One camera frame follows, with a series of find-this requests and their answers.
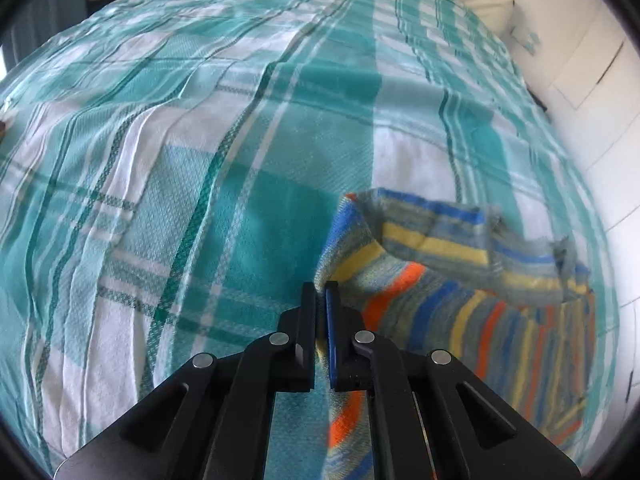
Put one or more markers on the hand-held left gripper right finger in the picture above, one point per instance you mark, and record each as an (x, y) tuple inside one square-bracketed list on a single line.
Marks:
[(331, 330)]

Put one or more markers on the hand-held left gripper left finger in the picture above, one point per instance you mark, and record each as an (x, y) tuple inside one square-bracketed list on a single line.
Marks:
[(307, 322)]

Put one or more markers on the striped knit t-shirt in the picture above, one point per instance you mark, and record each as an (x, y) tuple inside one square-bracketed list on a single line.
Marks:
[(450, 310)]

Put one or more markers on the teal plaid bedspread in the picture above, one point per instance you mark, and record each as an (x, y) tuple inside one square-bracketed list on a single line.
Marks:
[(200, 160)]

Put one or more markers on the white wardrobe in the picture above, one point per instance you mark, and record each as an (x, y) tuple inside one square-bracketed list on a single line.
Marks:
[(600, 125)]

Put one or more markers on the teal curtain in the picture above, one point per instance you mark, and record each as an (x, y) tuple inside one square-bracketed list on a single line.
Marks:
[(35, 20)]

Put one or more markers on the wall socket plate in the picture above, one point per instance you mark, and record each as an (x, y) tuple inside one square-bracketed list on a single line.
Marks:
[(527, 40)]

